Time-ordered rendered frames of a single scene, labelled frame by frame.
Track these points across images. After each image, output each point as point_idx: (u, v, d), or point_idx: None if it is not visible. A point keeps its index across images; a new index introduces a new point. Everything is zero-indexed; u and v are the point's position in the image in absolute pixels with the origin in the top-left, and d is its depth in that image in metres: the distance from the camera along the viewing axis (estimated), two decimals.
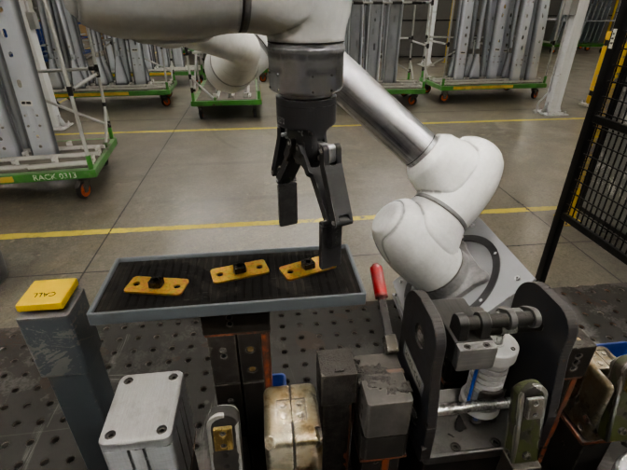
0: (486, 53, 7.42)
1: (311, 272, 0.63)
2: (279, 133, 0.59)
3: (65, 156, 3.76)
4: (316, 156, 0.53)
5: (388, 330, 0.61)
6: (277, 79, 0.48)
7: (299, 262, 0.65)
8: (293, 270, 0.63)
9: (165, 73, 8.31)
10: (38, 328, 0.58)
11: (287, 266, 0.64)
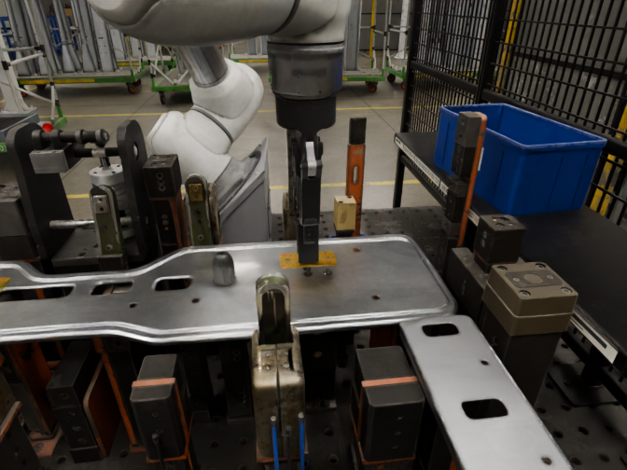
0: (448, 43, 7.58)
1: (306, 265, 0.62)
2: None
3: None
4: None
5: None
6: (271, 77, 0.49)
7: None
8: (291, 259, 0.63)
9: (137, 62, 8.48)
10: None
11: (288, 255, 0.64)
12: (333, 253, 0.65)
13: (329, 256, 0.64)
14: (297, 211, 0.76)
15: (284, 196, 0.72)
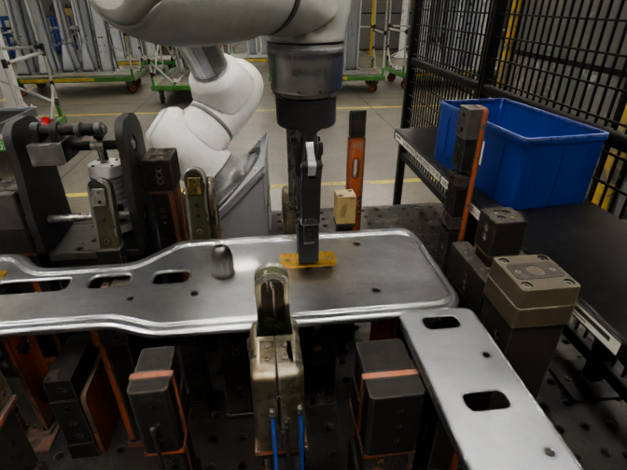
0: (448, 42, 7.58)
1: (306, 265, 0.62)
2: None
3: None
4: None
5: None
6: (271, 77, 0.49)
7: None
8: (291, 259, 0.63)
9: (137, 62, 8.47)
10: None
11: (288, 255, 0.64)
12: (333, 253, 0.65)
13: (329, 256, 0.64)
14: (297, 204, 0.75)
15: (283, 189, 0.72)
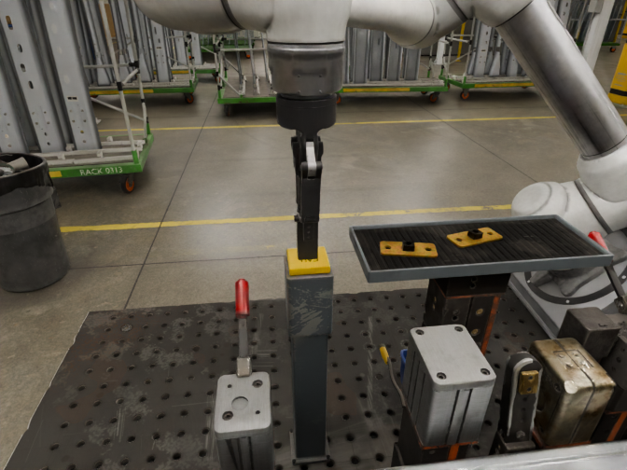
0: (506, 51, 7.46)
1: None
2: None
3: (108, 151, 3.80)
4: None
5: (621, 292, 0.65)
6: (271, 77, 0.49)
7: None
8: None
9: (184, 71, 8.35)
10: (305, 288, 0.62)
11: None
12: None
13: None
14: None
15: None
